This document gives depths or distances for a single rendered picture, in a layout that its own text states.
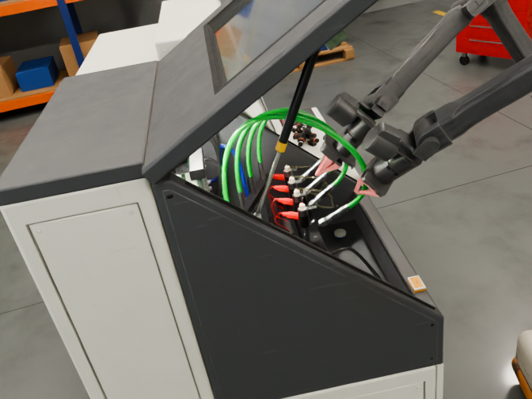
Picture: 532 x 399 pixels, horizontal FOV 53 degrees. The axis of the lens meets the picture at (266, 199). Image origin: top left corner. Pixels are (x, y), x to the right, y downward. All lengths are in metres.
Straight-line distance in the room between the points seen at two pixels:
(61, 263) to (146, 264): 0.16
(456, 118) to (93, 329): 0.88
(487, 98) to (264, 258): 0.55
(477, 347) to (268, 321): 1.54
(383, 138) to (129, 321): 0.67
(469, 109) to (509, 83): 0.08
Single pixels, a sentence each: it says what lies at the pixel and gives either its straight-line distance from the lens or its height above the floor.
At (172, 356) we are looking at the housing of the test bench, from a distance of 1.29.
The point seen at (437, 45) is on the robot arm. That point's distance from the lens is 1.50.
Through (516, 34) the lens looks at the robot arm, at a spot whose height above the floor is 1.44.
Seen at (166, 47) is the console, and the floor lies 1.53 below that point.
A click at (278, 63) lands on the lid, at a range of 0.93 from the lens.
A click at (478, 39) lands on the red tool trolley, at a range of 5.74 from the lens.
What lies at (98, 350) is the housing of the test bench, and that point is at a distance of 1.28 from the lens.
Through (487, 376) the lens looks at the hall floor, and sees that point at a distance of 2.53.
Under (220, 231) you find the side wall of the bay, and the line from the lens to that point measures 1.08.
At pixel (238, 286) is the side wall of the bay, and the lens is 1.16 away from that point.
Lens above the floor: 1.90
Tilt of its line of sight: 30 degrees down
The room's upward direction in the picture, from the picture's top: 10 degrees counter-clockwise
